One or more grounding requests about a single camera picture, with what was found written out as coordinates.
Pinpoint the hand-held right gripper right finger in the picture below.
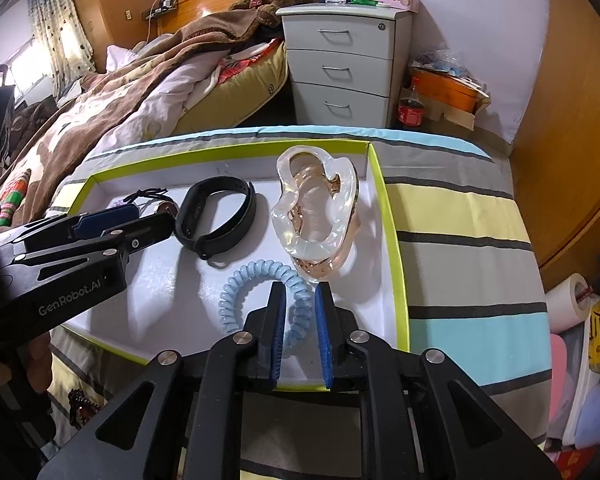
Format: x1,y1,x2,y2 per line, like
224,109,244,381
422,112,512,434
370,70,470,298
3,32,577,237
314,282,563,480

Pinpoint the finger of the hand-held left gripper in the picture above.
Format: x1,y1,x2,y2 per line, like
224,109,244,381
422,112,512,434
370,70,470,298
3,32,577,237
0,204,142,253
12,209,177,283

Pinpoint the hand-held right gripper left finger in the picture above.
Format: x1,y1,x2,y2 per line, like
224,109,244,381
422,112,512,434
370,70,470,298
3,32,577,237
37,280,288,480

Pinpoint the black beaded hair tie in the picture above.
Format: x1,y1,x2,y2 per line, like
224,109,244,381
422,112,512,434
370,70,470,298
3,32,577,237
125,187,181,217

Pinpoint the blue spiral hair tie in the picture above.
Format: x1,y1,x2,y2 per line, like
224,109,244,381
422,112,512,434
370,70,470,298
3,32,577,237
221,261,314,354

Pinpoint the green cardboard box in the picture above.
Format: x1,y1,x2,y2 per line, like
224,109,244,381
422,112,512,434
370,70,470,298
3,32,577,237
62,140,411,394

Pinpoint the black wristband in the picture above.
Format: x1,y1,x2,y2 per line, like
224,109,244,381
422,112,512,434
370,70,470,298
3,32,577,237
175,177,257,261

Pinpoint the clear hair claw clip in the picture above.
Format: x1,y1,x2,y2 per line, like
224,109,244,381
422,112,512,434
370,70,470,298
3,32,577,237
271,145,364,282

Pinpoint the person's left hand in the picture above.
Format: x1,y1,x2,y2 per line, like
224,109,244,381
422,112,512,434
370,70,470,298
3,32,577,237
14,332,54,411

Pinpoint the brown blanket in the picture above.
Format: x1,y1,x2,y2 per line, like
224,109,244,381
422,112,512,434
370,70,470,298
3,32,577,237
0,7,261,222

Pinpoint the yellow pillow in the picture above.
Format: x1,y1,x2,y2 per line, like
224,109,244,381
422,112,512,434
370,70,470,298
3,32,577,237
175,40,289,136

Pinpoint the window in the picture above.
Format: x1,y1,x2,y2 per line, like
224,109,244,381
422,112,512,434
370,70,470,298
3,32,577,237
5,42,46,92

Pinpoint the dotted curtain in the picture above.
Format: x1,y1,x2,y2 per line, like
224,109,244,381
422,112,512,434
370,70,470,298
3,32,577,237
27,0,96,77

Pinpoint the tall wooden cabinet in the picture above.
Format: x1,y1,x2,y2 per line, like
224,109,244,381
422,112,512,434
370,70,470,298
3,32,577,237
65,0,164,72

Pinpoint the power strip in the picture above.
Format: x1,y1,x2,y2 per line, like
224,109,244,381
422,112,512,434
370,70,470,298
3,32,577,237
142,0,178,17

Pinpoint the cola bottle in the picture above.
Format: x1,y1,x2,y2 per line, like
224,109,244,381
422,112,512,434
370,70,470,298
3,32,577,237
397,85,426,129

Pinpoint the white paper roll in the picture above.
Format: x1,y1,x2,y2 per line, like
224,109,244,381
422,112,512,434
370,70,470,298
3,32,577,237
547,272,594,334

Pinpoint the white drawer nightstand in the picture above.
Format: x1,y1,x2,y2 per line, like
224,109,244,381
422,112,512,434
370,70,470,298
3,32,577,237
275,2,414,129

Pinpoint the orange box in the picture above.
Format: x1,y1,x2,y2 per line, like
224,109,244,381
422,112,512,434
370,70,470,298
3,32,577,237
410,67,486,114

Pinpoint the red box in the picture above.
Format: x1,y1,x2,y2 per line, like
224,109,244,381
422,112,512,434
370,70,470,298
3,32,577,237
555,447,600,480

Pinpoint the blue cloth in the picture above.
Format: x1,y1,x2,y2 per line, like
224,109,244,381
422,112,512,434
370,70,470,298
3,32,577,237
577,380,600,451

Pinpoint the clear plastic bag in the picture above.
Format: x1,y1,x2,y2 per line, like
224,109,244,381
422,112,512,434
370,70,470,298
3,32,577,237
412,50,481,81

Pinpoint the large wooden wardrobe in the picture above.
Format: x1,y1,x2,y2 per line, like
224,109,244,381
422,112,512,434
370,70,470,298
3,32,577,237
510,0,600,286

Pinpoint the dark beaded bracelet bundle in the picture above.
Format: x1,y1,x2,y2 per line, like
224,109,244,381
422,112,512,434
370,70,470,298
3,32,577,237
69,391,102,425

